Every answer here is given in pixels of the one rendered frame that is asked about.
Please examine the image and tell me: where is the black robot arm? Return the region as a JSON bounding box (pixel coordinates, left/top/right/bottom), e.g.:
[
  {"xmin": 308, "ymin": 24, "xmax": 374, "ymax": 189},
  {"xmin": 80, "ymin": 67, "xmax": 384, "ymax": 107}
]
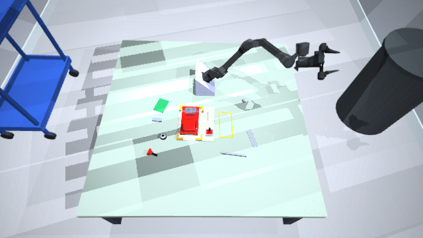
[{"xmin": 202, "ymin": 38, "xmax": 325, "ymax": 83}]

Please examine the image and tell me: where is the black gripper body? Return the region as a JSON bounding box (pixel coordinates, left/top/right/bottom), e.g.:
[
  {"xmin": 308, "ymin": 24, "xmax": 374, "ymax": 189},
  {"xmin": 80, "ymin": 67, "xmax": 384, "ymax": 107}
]
[{"xmin": 308, "ymin": 43, "xmax": 327, "ymax": 80}]

